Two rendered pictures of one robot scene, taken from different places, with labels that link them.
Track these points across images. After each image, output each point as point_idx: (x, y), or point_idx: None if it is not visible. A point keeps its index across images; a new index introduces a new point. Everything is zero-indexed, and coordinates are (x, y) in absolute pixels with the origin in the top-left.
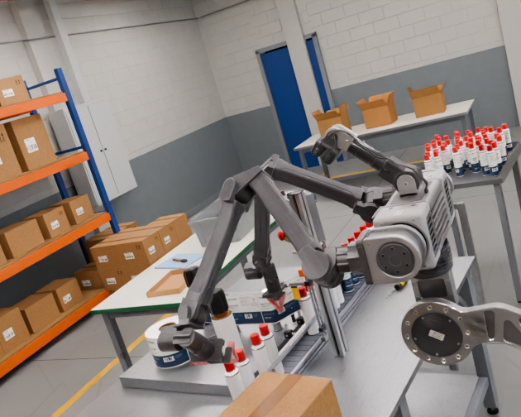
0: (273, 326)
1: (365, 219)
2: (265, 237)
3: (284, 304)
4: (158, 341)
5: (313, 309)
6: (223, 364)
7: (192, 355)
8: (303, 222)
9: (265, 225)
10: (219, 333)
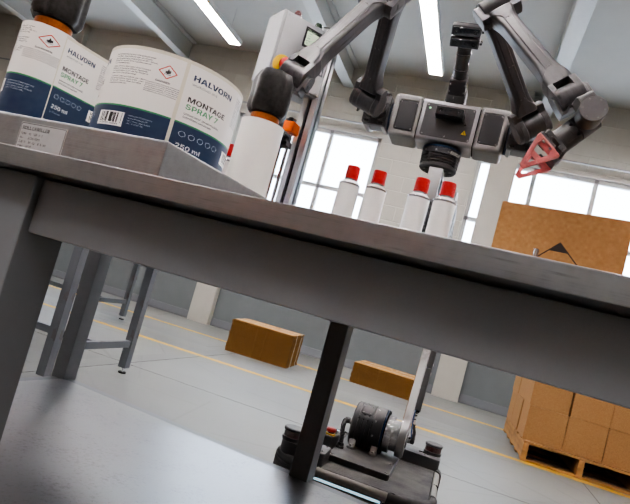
0: None
1: (376, 108)
2: (336, 54)
3: None
4: (606, 103)
5: (277, 183)
6: (453, 186)
7: (562, 143)
8: (331, 69)
9: (349, 43)
10: (273, 155)
